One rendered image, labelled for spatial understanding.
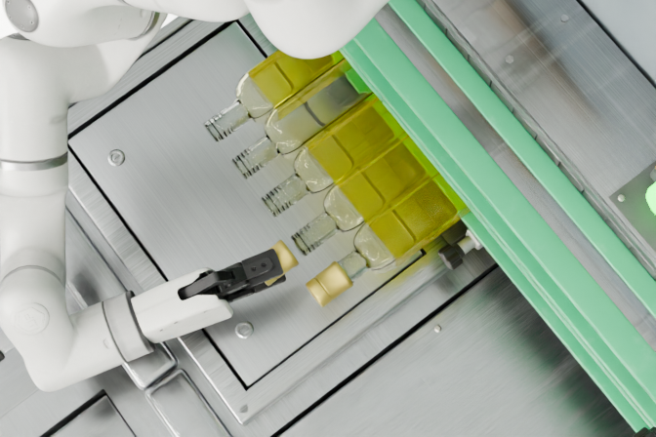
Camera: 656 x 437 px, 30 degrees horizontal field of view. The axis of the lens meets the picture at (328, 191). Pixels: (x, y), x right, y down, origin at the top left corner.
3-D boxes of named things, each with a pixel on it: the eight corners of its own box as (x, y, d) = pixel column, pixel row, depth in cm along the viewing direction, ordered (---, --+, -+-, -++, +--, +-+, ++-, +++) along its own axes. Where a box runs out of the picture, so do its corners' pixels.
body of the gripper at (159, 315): (150, 360, 144) (239, 324, 144) (134, 349, 134) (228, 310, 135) (129, 301, 146) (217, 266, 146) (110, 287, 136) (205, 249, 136)
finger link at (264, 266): (229, 297, 138) (284, 274, 139) (225, 292, 135) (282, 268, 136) (220, 270, 139) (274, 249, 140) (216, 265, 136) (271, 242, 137)
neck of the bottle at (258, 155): (265, 139, 146) (232, 163, 145) (262, 132, 143) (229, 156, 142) (279, 159, 145) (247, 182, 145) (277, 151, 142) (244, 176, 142)
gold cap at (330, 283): (335, 264, 142) (306, 287, 142) (333, 257, 139) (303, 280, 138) (353, 288, 141) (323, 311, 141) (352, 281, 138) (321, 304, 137)
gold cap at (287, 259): (281, 243, 143) (251, 265, 143) (279, 236, 140) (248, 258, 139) (300, 266, 142) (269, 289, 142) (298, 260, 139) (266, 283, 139)
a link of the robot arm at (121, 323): (135, 367, 144) (157, 357, 144) (120, 357, 135) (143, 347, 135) (114, 308, 146) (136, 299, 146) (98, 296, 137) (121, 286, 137)
